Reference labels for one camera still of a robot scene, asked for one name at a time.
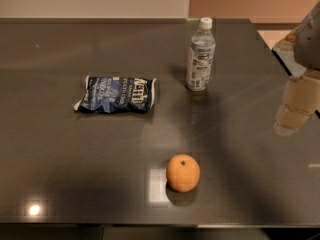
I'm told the clear plastic water bottle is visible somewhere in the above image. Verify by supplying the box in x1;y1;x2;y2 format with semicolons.
186;17;216;91

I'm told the blue chips bag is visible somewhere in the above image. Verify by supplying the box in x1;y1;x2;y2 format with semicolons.
74;76;156;114

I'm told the orange fruit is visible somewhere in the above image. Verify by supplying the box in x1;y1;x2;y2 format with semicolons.
166;154;200;193

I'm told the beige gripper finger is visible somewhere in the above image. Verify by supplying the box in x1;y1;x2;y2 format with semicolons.
274;69;320;136

